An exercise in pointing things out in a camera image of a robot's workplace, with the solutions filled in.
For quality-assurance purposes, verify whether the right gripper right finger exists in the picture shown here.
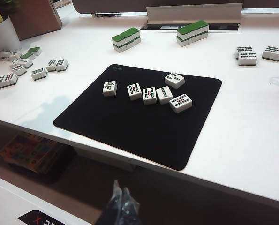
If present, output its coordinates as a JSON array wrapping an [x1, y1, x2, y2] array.
[[121, 187, 140, 225]]

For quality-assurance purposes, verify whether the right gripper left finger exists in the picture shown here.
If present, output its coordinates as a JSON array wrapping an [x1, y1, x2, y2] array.
[[106, 180, 124, 225]]

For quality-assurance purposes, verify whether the red and green bamboo tile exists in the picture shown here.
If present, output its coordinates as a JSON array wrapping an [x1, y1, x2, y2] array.
[[126, 82, 143, 101], [169, 93, 193, 114], [142, 87, 158, 105]]

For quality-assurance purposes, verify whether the two-bamboo mahjong tile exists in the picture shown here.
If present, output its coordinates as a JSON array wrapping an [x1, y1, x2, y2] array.
[[156, 86, 173, 105]]

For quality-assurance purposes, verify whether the bird mahjong tile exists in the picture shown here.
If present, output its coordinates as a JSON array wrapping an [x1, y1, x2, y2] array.
[[102, 81, 118, 97]]

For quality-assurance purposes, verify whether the four-bamboo mahjong tile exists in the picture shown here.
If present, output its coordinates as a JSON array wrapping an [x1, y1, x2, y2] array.
[[164, 72, 185, 89]]

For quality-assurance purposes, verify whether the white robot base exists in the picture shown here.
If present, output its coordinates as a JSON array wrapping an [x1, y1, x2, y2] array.
[[0, 173, 102, 225]]

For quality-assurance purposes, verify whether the green-backed mahjong tile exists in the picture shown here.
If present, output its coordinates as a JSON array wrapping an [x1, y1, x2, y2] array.
[[126, 36, 142, 50], [192, 30, 209, 43], [176, 24, 195, 39], [111, 32, 128, 46], [190, 20, 210, 32], [124, 27, 140, 39], [176, 36, 194, 47], [28, 46, 43, 56], [113, 42, 128, 53], [20, 52, 36, 60]]

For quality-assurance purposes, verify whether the black mouse mat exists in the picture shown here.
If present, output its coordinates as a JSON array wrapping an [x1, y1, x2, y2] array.
[[53, 63, 223, 171]]

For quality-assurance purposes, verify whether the colourful printed box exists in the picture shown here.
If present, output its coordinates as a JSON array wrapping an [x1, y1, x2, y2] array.
[[0, 131, 64, 175]]

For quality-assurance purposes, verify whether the black pen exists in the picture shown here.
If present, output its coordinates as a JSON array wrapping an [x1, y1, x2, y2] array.
[[96, 12, 121, 18]]

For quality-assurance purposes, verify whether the white cup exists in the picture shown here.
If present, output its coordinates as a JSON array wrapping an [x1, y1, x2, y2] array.
[[0, 16, 22, 58]]

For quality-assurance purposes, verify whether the silver tile rack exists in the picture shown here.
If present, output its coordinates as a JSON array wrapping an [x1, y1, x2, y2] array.
[[139, 2, 244, 33]]

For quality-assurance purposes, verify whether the brown wooden box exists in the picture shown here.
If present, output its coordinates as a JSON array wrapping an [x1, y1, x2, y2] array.
[[9, 0, 62, 41]]

